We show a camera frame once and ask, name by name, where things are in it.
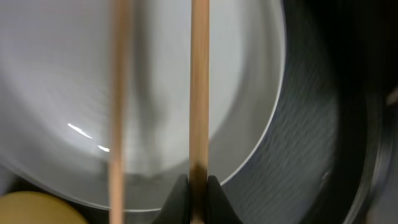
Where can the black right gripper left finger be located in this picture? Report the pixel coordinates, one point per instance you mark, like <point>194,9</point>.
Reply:
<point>176,209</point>

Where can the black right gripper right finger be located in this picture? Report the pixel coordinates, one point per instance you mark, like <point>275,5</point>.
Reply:
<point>218,209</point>

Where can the yellow bowl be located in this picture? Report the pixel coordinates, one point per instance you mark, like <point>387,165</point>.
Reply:
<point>37,208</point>

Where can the grey round plate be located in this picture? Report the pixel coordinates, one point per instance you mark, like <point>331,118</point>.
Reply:
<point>56,92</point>

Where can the wooden chopstick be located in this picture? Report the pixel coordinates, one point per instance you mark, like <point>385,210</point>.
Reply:
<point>199,107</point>
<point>121,11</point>

